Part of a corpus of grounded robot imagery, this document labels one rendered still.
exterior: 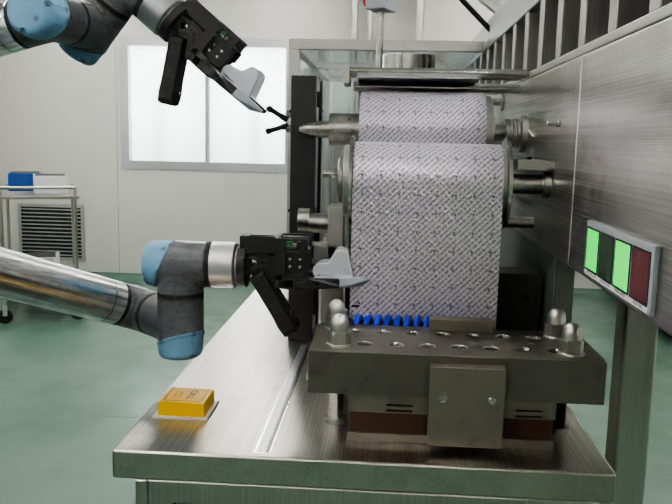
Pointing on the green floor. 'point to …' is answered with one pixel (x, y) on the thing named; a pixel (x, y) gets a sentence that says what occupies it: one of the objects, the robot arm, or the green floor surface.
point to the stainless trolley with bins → (54, 188)
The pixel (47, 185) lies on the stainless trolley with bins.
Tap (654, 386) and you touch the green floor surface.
